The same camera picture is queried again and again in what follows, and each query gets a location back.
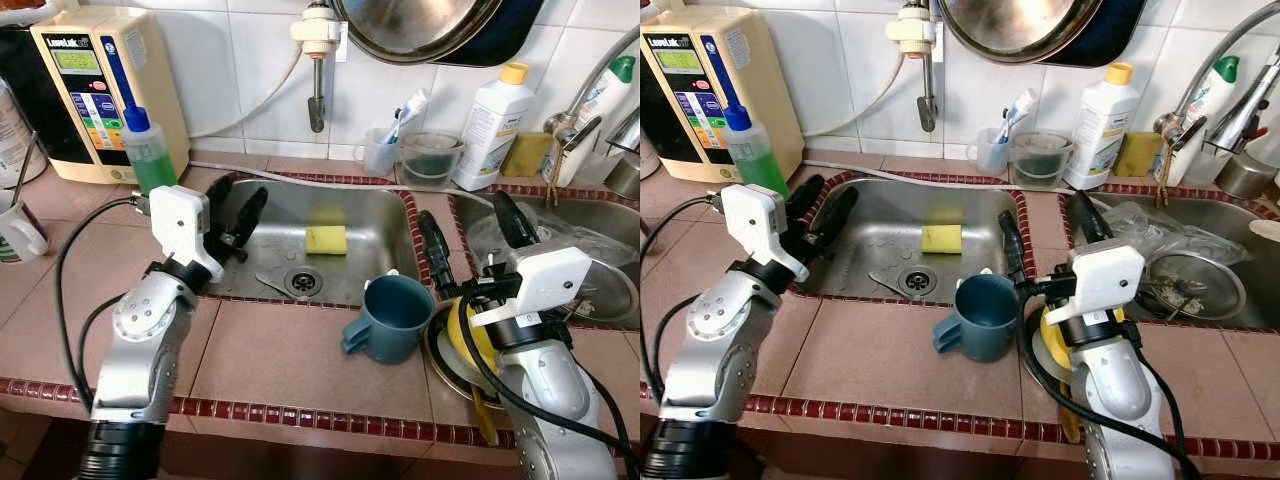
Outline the clear plastic bag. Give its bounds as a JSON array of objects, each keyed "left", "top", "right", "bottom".
[
  {"left": 1085, "top": 200, "right": 1251, "bottom": 291},
  {"left": 468, "top": 210, "right": 641, "bottom": 301}
]

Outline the round steel dish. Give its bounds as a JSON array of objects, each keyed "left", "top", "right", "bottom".
[
  {"left": 1018, "top": 305, "right": 1081, "bottom": 401},
  {"left": 425, "top": 300, "right": 521, "bottom": 411}
]

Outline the beige water ionizer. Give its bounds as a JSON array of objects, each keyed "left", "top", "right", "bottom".
[
  {"left": 0, "top": 8, "right": 191, "bottom": 187},
  {"left": 640, "top": 20, "right": 807, "bottom": 187}
]

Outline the large white jug green cap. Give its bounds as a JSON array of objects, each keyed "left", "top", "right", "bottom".
[{"left": 0, "top": 78, "right": 48, "bottom": 189}]

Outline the green dish soap bottle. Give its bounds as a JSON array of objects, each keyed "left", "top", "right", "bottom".
[
  {"left": 122, "top": 105, "right": 179, "bottom": 196},
  {"left": 735, "top": 105, "right": 791, "bottom": 198}
]

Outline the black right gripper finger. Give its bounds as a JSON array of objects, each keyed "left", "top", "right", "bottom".
[
  {"left": 1070, "top": 189, "right": 1114, "bottom": 249},
  {"left": 417, "top": 210, "right": 459, "bottom": 297},
  {"left": 998, "top": 210, "right": 1037, "bottom": 297},
  {"left": 492, "top": 189, "right": 542, "bottom": 253}
]

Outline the yellow sponge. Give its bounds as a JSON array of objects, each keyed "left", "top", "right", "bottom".
[
  {"left": 305, "top": 225, "right": 349, "bottom": 257},
  {"left": 503, "top": 132, "right": 554, "bottom": 181},
  {"left": 1113, "top": 132, "right": 1164, "bottom": 179},
  {"left": 921, "top": 224, "right": 964, "bottom": 255}
]

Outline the blue plastic mug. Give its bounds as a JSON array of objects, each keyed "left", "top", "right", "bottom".
[
  {"left": 340, "top": 272, "right": 437, "bottom": 365},
  {"left": 932, "top": 272, "right": 1023, "bottom": 363}
]

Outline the thick white hose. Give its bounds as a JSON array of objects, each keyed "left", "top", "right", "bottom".
[
  {"left": 188, "top": 45, "right": 303, "bottom": 139},
  {"left": 803, "top": 45, "right": 911, "bottom": 139}
]

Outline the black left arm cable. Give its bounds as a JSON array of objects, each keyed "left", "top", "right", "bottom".
[
  {"left": 55, "top": 195, "right": 151, "bottom": 416},
  {"left": 640, "top": 195, "right": 726, "bottom": 401}
]

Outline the white bottle green cap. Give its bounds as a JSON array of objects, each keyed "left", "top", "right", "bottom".
[
  {"left": 1180, "top": 55, "right": 1242, "bottom": 131},
  {"left": 575, "top": 55, "right": 637, "bottom": 131}
]

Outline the yellow plastic bowl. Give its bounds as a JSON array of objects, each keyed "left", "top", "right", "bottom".
[
  {"left": 445, "top": 295, "right": 501, "bottom": 376},
  {"left": 1038, "top": 305, "right": 1076, "bottom": 376}
]

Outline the white bottle yellow cap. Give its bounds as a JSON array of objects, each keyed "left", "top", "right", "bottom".
[
  {"left": 452, "top": 62, "right": 538, "bottom": 193},
  {"left": 1063, "top": 62, "right": 1143, "bottom": 191}
]

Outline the clear toothbrush cup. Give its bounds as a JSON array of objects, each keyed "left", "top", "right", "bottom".
[
  {"left": 355, "top": 128, "right": 403, "bottom": 179},
  {"left": 968, "top": 128, "right": 1013, "bottom": 178}
]

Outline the white toothpaste tube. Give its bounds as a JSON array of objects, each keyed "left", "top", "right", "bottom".
[
  {"left": 1005, "top": 88, "right": 1039, "bottom": 129},
  {"left": 395, "top": 88, "right": 431, "bottom": 129}
]

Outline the white printed mug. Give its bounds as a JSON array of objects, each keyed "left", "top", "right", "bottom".
[{"left": 0, "top": 195, "right": 49, "bottom": 264}]

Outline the steel strainer bowl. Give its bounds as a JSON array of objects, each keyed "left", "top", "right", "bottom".
[
  {"left": 1140, "top": 250, "right": 1249, "bottom": 323},
  {"left": 540, "top": 255, "right": 641, "bottom": 326}
]

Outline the small steel cup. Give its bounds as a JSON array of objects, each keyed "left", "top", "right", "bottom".
[
  {"left": 605, "top": 150, "right": 641, "bottom": 199},
  {"left": 1215, "top": 150, "right": 1280, "bottom": 199}
]

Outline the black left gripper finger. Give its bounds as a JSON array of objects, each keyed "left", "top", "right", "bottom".
[
  {"left": 786, "top": 175, "right": 828, "bottom": 239},
  {"left": 812, "top": 186, "right": 861, "bottom": 263},
  {"left": 226, "top": 186, "right": 270, "bottom": 263},
  {"left": 203, "top": 175, "right": 238, "bottom": 241}
]

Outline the clear measuring jug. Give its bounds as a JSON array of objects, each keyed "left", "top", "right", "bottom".
[
  {"left": 398, "top": 130, "right": 466, "bottom": 191},
  {"left": 1008, "top": 130, "right": 1076, "bottom": 191}
]

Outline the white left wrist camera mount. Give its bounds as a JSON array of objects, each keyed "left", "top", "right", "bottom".
[
  {"left": 720, "top": 184, "right": 809, "bottom": 283},
  {"left": 148, "top": 185, "right": 226, "bottom": 283}
]

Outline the hanging steel pan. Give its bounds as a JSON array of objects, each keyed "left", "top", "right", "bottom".
[
  {"left": 330, "top": 0, "right": 546, "bottom": 68},
  {"left": 938, "top": 0, "right": 1151, "bottom": 68}
]

